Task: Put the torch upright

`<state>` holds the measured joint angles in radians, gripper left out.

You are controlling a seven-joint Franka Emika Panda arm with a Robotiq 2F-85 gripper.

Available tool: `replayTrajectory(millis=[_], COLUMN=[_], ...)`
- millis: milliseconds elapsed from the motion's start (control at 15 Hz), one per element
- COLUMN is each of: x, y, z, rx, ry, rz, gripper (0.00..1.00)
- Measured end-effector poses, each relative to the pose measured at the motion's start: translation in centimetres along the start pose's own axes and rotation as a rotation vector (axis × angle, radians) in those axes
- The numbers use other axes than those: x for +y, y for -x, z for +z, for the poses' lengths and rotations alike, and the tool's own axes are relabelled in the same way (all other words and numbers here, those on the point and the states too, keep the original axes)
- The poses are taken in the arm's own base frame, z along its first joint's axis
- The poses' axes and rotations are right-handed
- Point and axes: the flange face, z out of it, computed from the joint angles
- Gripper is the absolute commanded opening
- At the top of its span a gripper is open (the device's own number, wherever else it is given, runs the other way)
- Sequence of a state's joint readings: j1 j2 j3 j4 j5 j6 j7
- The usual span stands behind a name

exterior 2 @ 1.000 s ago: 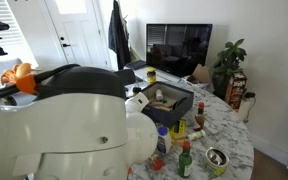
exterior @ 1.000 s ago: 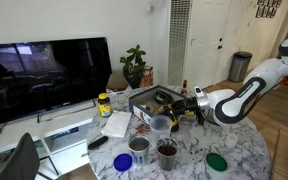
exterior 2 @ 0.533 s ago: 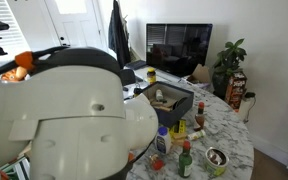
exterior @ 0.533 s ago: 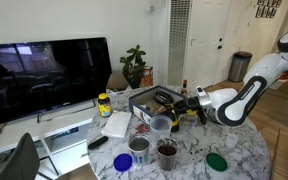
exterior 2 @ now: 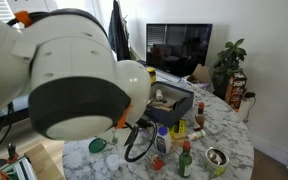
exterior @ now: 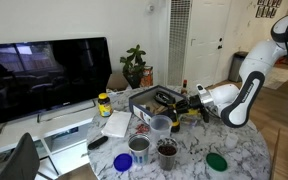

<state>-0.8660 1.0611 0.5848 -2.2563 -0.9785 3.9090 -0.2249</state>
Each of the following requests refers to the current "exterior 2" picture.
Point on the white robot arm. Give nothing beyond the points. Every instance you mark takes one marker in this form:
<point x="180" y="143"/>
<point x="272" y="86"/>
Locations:
<point x="67" y="56"/>

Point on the small white bottle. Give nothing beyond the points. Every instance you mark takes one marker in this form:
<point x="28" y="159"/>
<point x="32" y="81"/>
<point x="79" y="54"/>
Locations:
<point x="159" y="95"/>

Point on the yellow-lidded vitamin bottle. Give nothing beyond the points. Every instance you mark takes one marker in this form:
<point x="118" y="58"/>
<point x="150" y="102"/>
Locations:
<point x="151" y="76"/>

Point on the white television stand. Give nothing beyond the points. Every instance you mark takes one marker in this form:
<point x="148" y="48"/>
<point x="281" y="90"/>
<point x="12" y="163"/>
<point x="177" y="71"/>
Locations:
<point x="170" y="78"/>

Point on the navy cardboard box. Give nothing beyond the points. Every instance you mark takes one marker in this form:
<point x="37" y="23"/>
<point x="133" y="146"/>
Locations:
<point x="172" y="116"/>

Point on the yellow printed packet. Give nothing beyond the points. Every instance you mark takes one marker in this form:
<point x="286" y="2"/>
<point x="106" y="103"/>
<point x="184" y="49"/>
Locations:
<point x="180" y="128"/>

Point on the black flat-screen television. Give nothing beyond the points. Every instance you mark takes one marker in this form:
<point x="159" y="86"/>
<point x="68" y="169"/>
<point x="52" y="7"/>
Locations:
<point x="179" y="48"/>

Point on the white bottle with blue cap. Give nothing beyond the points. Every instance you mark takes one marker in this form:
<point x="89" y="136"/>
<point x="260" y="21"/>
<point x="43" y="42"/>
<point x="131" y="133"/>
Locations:
<point x="163" y="141"/>

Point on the brown cardboard piece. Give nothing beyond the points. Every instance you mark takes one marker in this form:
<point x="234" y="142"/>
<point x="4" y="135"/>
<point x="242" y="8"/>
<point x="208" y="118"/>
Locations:
<point x="200" y="74"/>

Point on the small wooden block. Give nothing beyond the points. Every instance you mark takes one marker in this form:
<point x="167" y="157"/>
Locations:
<point x="179" y="140"/>

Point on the brown hot sauce bottle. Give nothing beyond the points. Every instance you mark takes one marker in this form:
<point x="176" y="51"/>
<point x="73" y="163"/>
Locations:
<point x="199" y="118"/>

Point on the dark hanging coat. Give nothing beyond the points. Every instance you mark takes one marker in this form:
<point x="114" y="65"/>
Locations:
<point x="119" y="30"/>

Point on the white lip balm tube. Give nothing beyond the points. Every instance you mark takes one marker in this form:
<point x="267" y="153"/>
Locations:
<point x="196" y="135"/>

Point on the green round lid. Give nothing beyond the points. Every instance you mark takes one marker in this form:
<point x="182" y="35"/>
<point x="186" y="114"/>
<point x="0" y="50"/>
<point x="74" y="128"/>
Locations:
<point x="97" y="145"/>

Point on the small red-capped jar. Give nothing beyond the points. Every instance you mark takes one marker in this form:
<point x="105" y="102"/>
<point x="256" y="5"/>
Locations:
<point x="157" y="162"/>

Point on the green glass bottle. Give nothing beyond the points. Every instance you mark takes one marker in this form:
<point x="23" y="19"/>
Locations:
<point x="185" y="163"/>

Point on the green potted plant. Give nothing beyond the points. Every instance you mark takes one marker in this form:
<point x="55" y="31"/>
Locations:
<point x="229" y="63"/>

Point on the orange Jenga box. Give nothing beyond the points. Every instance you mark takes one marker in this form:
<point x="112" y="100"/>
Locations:
<point x="235" y="90"/>

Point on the green open tin can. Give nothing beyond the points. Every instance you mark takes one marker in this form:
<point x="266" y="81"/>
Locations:
<point x="215" y="163"/>

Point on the black power adapter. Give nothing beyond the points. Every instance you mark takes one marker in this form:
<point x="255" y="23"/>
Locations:
<point x="249" y="95"/>

